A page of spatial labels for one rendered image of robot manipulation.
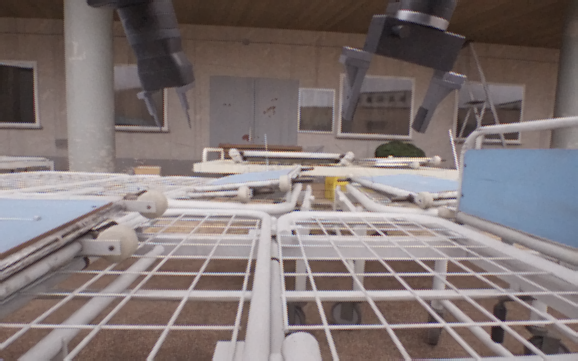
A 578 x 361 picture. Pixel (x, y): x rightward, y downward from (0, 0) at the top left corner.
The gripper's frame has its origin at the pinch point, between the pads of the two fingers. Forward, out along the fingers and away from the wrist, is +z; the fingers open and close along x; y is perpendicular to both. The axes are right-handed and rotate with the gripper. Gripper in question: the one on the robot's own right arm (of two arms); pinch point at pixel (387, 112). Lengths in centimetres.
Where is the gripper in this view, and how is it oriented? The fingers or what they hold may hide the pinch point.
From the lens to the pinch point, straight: 51.2
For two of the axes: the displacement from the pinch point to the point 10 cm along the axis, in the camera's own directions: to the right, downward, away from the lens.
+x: 9.7, 1.3, 1.9
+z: -2.0, 8.6, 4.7
